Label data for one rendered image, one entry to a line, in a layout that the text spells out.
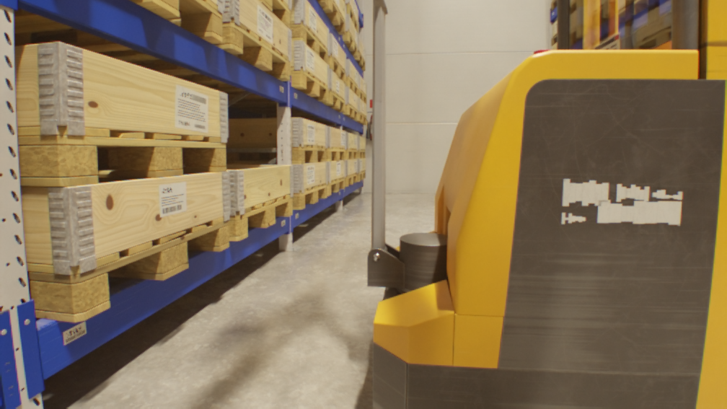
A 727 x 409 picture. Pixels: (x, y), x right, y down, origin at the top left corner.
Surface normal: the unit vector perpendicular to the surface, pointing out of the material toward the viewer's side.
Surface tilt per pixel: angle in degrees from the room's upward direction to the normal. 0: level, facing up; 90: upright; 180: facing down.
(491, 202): 90
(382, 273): 90
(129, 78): 90
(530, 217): 90
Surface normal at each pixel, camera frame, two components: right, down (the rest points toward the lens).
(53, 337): 0.99, 0.01
